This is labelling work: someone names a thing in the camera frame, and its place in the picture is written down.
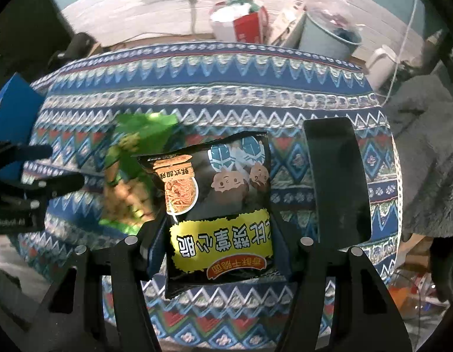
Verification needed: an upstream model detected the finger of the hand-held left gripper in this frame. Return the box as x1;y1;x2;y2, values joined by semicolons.
0;140;54;177
0;173;85;209

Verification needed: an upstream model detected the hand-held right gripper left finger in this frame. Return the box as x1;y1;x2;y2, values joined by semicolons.
39;214;169;352

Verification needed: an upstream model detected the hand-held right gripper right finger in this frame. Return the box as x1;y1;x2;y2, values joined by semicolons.
273;216;412;352

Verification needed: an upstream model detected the blue cardboard box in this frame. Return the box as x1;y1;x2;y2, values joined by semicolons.
0;73;48;191

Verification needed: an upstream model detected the green snack packet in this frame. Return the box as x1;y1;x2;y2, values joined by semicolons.
99;112;180;234

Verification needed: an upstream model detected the black yellow snack packet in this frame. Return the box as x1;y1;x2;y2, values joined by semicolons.
132;130;275;300

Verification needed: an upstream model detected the black cylindrical device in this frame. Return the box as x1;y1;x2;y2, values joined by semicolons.
48;33;94;67

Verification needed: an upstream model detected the dark grey fleece blanket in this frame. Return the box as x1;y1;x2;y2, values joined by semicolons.
381;76;453;243

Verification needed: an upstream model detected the patterned blue tablecloth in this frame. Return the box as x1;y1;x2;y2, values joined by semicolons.
17;42;402;352

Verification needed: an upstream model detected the white kettle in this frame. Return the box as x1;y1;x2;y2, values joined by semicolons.
365;45;400;89

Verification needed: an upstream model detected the pale blue waste bin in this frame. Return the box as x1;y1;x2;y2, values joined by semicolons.
297;9;363;62

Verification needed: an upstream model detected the red white paper bag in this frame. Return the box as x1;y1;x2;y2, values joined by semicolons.
210;3;270;45

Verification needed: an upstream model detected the flattened printed carton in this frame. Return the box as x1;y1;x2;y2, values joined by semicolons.
270;0;308;47

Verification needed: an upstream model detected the clear plastic bin liner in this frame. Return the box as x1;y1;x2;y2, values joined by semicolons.
303;0;367;42

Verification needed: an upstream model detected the crumpled plastic waste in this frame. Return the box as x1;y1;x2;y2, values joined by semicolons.
211;0;262;23

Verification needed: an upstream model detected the grey plug with cable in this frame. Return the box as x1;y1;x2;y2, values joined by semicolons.
184;0;202;36

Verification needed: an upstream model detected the thin white cable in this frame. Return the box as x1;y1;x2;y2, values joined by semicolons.
385;0;422;98

